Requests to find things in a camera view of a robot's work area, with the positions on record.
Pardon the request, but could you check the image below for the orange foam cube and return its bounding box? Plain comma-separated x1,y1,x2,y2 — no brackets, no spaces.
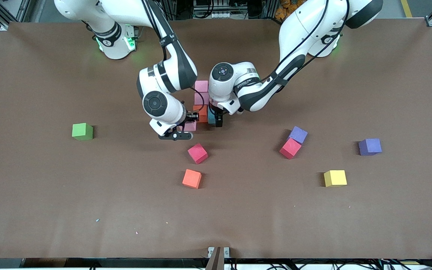
182,169,203,189
195,105,209,123

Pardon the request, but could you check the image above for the red foam cube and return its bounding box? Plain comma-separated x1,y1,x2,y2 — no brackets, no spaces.
279,138,302,160
187,142,209,165

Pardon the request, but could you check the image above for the purple foam cube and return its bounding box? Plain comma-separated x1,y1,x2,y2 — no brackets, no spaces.
288,126,309,145
358,138,383,156

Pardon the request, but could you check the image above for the green foam cube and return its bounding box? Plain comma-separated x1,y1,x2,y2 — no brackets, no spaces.
72,123,94,141

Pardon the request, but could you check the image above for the orange fruit pile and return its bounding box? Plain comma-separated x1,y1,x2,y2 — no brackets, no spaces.
275,0,303,21

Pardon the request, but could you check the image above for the yellow foam cube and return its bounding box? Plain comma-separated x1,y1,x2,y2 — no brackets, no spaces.
323,170,348,188

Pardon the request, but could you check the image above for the metal table edge bracket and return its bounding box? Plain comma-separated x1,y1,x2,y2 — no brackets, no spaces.
207,246,230,258

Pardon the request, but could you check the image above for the black cable bundle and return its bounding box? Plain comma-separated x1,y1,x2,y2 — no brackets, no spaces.
268,258,432,270

